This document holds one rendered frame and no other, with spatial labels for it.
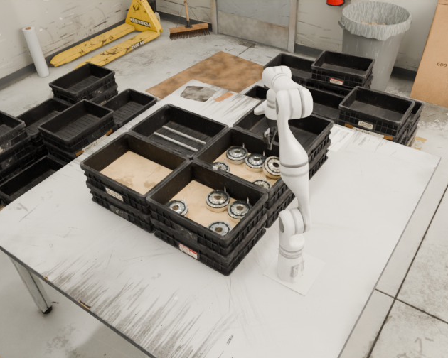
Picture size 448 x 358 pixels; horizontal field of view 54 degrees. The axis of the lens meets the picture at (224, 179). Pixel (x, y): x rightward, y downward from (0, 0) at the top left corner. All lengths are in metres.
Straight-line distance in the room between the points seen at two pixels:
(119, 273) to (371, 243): 1.03
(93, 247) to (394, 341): 1.56
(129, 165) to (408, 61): 3.16
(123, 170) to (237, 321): 0.88
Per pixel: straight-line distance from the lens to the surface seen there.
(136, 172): 2.06
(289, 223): 1.51
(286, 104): 1.34
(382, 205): 2.11
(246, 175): 1.98
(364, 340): 2.49
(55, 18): 5.24
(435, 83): 4.30
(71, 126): 3.13
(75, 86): 3.62
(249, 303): 1.69
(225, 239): 1.58
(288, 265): 1.67
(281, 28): 4.96
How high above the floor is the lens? 2.12
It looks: 41 degrees down
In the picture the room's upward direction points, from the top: 3 degrees counter-clockwise
